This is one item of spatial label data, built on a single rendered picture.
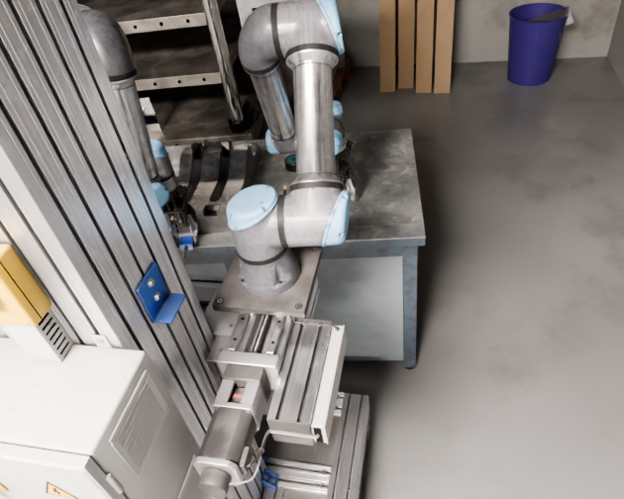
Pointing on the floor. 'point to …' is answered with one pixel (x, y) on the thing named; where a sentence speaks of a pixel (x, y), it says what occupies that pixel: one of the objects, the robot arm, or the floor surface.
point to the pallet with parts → (340, 75)
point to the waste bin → (535, 41)
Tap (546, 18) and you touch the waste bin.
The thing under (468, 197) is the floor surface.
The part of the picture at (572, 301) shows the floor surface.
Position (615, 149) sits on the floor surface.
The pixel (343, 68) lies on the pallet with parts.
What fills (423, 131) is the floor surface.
